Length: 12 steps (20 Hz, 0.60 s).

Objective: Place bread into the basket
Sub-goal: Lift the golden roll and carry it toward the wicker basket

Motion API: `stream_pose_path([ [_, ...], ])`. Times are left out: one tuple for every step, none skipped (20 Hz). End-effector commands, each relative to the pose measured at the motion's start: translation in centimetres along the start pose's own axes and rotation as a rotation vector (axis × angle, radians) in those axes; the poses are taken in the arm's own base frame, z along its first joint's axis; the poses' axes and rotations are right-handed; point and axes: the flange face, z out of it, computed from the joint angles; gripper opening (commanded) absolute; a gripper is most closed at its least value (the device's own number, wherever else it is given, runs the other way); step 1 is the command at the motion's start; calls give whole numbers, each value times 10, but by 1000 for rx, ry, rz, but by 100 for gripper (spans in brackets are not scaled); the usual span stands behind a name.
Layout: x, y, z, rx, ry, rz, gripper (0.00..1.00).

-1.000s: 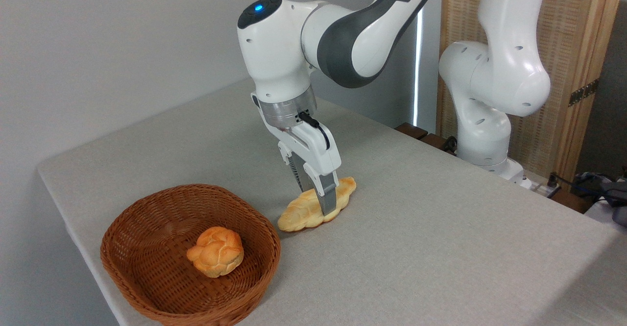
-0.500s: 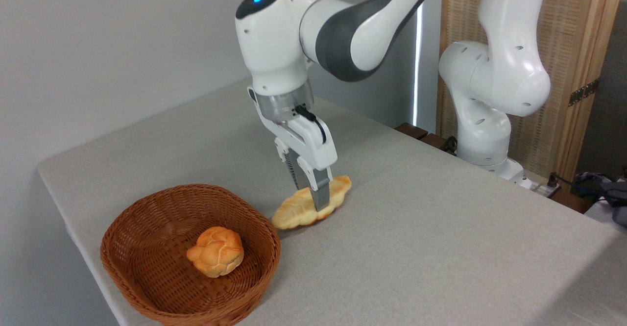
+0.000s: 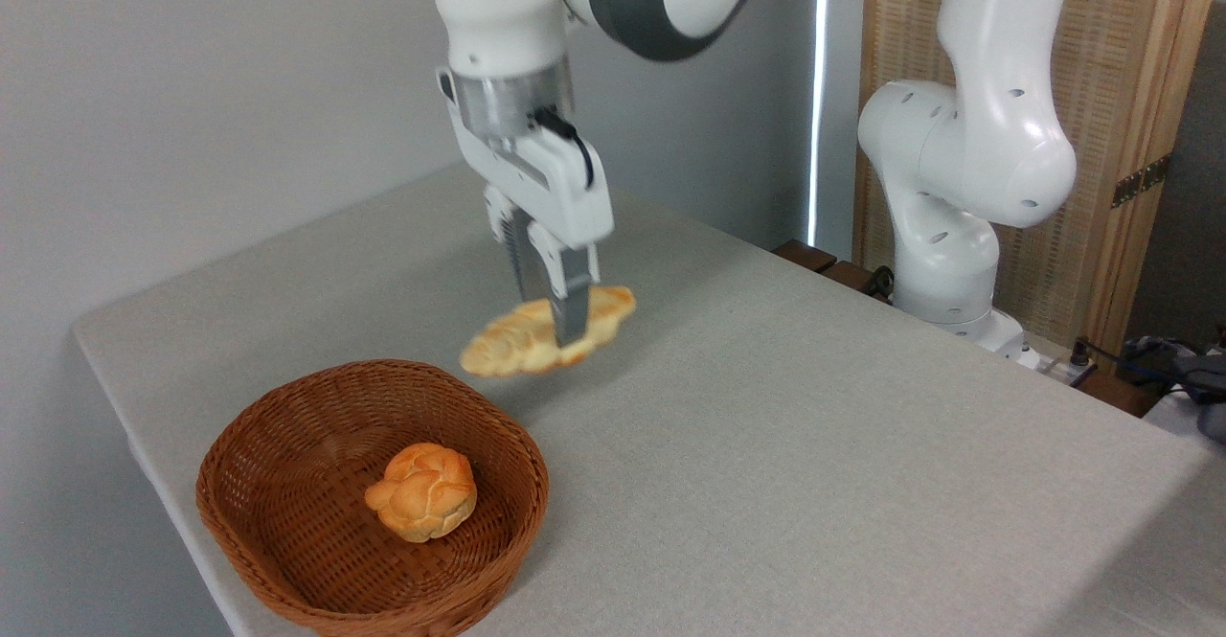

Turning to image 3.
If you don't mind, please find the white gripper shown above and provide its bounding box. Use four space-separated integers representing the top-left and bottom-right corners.
437 66 616 350

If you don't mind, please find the long braided bread loaf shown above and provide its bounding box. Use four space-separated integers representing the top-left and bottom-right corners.
459 284 638 379

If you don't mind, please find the round knotted bread roll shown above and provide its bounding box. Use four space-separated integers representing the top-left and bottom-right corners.
364 442 478 544

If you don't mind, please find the brown wicker basket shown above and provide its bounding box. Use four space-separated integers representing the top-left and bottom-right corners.
195 359 551 637

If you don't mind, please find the dark brown wooden slat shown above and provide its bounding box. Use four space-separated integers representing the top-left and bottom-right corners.
772 239 839 275
821 260 878 295

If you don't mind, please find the metal screen hinge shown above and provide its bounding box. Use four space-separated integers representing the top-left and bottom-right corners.
1111 152 1172 210

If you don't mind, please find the wooden bamboo folding screen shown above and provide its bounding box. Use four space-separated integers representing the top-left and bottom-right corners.
851 0 1226 362

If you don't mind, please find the grey blue bundle of cloth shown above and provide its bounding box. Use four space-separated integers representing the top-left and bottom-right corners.
1119 333 1226 444

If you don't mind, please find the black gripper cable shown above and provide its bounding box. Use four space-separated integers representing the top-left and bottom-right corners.
532 107 596 189

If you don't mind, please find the black power cable with plug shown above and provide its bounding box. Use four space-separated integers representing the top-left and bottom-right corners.
1067 334 1226 398

